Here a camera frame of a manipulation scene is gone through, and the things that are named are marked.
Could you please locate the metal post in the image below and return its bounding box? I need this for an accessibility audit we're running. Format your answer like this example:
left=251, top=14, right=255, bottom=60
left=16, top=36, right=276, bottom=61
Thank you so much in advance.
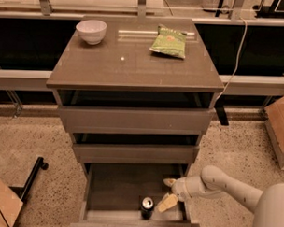
left=39, top=0, right=52, bottom=16
left=229, top=0, right=245, bottom=21
left=137, top=0, right=147, bottom=19

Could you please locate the metal post centre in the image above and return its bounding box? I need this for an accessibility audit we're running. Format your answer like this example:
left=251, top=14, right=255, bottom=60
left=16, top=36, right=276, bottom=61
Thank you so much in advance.
left=137, top=0, right=147, bottom=19

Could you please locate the grey top drawer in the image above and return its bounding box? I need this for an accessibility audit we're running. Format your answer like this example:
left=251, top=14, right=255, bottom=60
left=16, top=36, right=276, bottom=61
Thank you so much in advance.
left=58, top=106, right=213, bottom=135

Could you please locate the black caster leg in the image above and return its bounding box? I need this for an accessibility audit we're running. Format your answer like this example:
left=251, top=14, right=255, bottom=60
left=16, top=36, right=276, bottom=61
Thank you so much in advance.
left=10, top=157, right=49, bottom=202

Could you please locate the cardboard box bottom left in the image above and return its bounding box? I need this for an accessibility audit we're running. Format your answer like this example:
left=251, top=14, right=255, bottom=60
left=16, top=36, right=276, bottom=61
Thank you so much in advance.
left=0, top=179, right=23, bottom=227

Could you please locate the dark pepsi can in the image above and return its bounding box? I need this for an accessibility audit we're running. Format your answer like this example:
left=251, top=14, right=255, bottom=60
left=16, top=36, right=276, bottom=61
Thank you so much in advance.
left=140, top=197, right=154, bottom=220

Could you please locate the green chip bag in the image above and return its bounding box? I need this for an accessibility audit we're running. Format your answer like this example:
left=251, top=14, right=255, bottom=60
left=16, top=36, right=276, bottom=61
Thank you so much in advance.
left=149, top=25, right=187, bottom=59

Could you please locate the metal post left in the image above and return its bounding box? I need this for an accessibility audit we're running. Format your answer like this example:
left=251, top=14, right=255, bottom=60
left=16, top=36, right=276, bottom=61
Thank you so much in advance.
left=39, top=0, right=52, bottom=16

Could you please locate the metal post right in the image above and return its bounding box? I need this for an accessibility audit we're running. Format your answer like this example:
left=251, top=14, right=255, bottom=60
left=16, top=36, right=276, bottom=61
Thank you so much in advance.
left=229, top=0, right=245, bottom=21

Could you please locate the grey open bottom drawer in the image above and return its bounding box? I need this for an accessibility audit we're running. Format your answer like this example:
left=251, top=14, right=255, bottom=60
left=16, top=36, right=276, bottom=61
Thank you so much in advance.
left=71, top=163, right=200, bottom=227

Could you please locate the white ceramic bowl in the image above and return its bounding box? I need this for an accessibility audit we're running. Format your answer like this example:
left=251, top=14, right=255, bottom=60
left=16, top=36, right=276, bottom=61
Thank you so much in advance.
left=76, top=20, right=107, bottom=45

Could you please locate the grey middle drawer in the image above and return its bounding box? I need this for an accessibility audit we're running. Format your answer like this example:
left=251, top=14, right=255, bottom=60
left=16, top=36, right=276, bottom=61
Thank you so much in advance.
left=73, top=144, right=200, bottom=164

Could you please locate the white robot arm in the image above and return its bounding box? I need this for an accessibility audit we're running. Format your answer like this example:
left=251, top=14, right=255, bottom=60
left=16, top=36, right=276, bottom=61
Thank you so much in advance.
left=155, top=165, right=284, bottom=227

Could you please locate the grey drawer cabinet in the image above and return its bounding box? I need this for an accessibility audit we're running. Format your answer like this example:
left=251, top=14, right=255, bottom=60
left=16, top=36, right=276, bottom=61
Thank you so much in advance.
left=43, top=13, right=228, bottom=185

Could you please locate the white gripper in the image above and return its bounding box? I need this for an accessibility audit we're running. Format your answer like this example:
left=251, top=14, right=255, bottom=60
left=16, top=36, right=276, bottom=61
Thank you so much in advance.
left=156, top=177, right=200, bottom=212

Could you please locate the cardboard box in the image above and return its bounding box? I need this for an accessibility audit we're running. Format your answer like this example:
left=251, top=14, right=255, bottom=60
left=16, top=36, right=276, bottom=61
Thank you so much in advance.
left=265, top=97, right=284, bottom=170
left=0, top=179, right=23, bottom=227

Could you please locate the white cable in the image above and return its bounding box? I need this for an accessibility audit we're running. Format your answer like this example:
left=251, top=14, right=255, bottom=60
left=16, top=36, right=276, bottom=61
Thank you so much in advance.
left=214, top=16, right=249, bottom=104

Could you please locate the cardboard box right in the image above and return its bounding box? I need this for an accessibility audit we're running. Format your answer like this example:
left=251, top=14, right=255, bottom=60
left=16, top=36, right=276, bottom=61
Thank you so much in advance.
left=265, top=97, right=284, bottom=170

